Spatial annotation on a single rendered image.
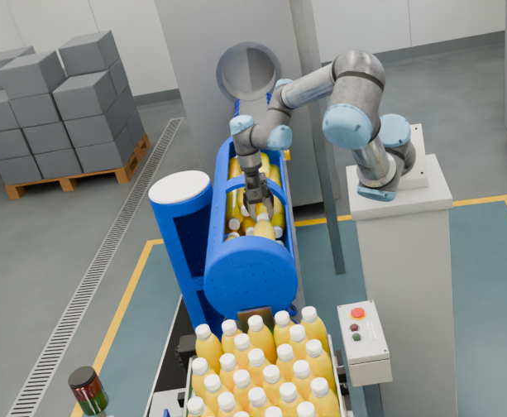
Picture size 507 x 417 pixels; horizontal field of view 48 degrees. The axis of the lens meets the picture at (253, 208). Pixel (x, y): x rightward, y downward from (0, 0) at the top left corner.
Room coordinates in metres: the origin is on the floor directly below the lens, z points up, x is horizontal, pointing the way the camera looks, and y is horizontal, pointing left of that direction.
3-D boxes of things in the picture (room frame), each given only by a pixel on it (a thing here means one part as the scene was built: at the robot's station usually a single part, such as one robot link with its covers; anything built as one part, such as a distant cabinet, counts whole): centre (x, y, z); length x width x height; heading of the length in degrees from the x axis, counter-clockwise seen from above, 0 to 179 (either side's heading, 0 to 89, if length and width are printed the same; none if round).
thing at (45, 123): (5.32, 1.54, 0.59); 1.20 x 0.80 x 1.19; 78
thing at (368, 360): (1.10, -0.20, 1.05); 0.20 x 0.10 x 0.10; 174
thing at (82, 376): (1.00, 0.47, 1.18); 0.06 x 0.06 x 0.16
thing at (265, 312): (1.34, 0.07, 0.99); 0.10 x 0.02 x 0.12; 84
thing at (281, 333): (1.21, -0.01, 1.00); 0.07 x 0.07 x 0.19
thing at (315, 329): (1.20, -0.08, 1.00); 0.07 x 0.07 x 0.19
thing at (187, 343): (1.32, 0.27, 0.95); 0.10 x 0.07 x 0.10; 84
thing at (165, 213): (2.31, 0.30, 0.59); 0.28 x 0.28 x 0.88
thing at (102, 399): (1.00, 0.47, 1.18); 0.06 x 0.06 x 0.05
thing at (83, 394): (1.00, 0.47, 1.23); 0.06 x 0.06 x 0.04
